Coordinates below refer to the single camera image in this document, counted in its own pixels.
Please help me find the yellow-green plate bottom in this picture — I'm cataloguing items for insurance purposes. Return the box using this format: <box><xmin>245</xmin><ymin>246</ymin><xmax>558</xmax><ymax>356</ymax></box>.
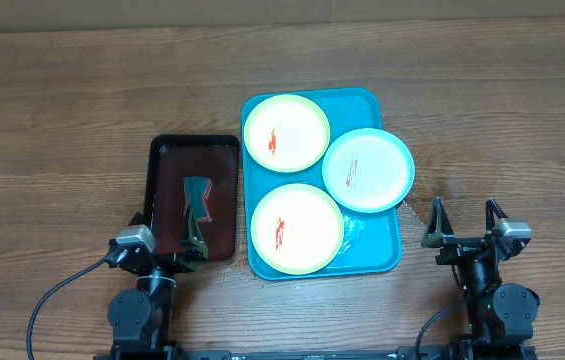
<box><xmin>250</xmin><ymin>183</ymin><xmax>344</xmax><ymax>275</ymax></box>

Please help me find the yellow-green plate top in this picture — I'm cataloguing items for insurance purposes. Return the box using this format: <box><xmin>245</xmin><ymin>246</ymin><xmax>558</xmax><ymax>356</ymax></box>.
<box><xmin>243</xmin><ymin>94</ymin><xmax>331</xmax><ymax>173</ymax></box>

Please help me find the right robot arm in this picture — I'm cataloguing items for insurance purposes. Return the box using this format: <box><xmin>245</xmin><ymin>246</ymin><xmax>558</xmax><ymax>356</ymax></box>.
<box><xmin>414</xmin><ymin>197</ymin><xmax>540</xmax><ymax>359</ymax></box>

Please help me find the yellow-green plate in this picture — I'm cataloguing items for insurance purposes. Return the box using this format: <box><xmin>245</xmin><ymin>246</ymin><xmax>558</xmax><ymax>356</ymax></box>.
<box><xmin>250</xmin><ymin>183</ymin><xmax>344</xmax><ymax>275</ymax></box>
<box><xmin>243</xmin><ymin>94</ymin><xmax>331</xmax><ymax>173</ymax></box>

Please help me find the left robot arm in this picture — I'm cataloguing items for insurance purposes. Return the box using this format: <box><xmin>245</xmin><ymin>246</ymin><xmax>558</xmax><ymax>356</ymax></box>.
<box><xmin>105</xmin><ymin>207</ymin><xmax>208</xmax><ymax>359</ymax></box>

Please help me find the orange green sponge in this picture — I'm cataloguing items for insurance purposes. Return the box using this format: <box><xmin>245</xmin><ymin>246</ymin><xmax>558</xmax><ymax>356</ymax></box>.
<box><xmin>183</xmin><ymin>176</ymin><xmax>212</xmax><ymax>223</ymax></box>

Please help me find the black tray with water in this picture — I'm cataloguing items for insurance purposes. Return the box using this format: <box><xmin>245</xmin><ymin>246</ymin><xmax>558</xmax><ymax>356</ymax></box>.
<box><xmin>144</xmin><ymin>135</ymin><xmax>240</xmax><ymax>262</ymax></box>

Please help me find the teal plastic tray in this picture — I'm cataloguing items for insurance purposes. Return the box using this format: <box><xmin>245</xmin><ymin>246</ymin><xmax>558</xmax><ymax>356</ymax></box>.
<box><xmin>242</xmin><ymin>87</ymin><xmax>402</xmax><ymax>278</ymax></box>

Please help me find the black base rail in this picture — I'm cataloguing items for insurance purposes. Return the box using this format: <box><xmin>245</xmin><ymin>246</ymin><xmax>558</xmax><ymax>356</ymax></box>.
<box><xmin>92</xmin><ymin>344</ymin><xmax>538</xmax><ymax>360</ymax></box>

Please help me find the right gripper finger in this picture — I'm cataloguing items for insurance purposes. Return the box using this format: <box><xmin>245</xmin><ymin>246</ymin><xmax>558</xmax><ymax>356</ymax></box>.
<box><xmin>485</xmin><ymin>198</ymin><xmax>507</xmax><ymax>231</ymax></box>
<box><xmin>421</xmin><ymin>197</ymin><xmax>454</xmax><ymax>248</ymax></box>

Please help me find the light blue plate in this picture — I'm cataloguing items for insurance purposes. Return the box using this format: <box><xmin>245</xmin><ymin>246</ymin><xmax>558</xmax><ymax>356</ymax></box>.
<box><xmin>322</xmin><ymin>128</ymin><xmax>415</xmax><ymax>213</ymax></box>

